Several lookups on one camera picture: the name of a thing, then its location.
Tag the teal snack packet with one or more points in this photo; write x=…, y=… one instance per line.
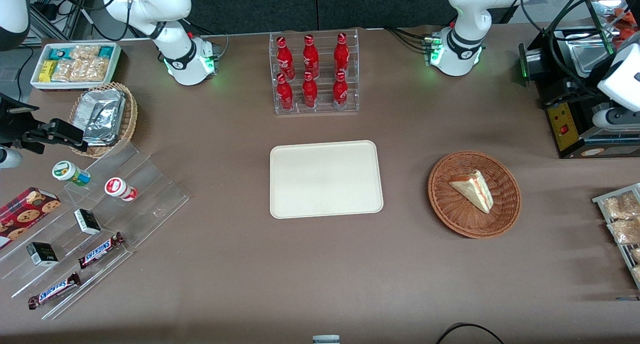
x=60, y=54
x=106, y=51

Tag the green lid yogurt bottle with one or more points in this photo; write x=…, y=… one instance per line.
x=67, y=171

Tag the red cola bottle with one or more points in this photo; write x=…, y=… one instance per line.
x=310, y=56
x=284, y=59
x=310, y=91
x=342, y=54
x=340, y=91
x=285, y=94

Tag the brown round wicker basket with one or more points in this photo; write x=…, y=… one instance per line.
x=450, y=209

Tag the silver foil packet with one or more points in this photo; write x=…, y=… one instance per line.
x=102, y=116

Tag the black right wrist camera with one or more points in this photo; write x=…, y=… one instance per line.
x=17, y=124

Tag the small grey object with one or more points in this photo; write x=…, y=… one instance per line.
x=326, y=339

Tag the clear acrylic stepped display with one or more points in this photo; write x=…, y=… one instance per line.
x=150, y=194

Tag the black food warmer machine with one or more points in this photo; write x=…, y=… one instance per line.
x=565, y=129

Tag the small black box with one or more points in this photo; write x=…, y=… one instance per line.
x=42, y=254
x=87, y=221

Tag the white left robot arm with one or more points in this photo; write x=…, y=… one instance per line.
x=460, y=14

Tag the triangle sandwich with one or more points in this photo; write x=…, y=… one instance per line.
x=475, y=190

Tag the light wicker basket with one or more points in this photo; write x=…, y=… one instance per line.
x=129, y=119

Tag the tray of packaged snacks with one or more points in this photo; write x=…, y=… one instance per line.
x=602, y=200

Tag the clear cracker pack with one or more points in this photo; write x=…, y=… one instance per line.
x=63, y=71
x=91, y=70
x=85, y=52

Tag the yellow snack packet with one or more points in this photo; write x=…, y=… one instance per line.
x=47, y=71

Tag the red lid yogurt bottle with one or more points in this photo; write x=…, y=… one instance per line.
x=119, y=188

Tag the white plastic snack bin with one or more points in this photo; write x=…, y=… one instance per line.
x=116, y=64

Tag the snickers bar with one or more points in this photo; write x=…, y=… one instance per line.
x=54, y=290
x=100, y=250

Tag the clear snack bag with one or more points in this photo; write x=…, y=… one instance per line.
x=625, y=231
x=620, y=206

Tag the clear acrylic bottle rack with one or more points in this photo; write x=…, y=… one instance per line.
x=325, y=109

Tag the cream plastic tray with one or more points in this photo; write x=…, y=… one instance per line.
x=325, y=179

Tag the red cookie box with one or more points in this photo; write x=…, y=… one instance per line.
x=25, y=214

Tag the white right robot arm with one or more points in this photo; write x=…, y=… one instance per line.
x=175, y=54

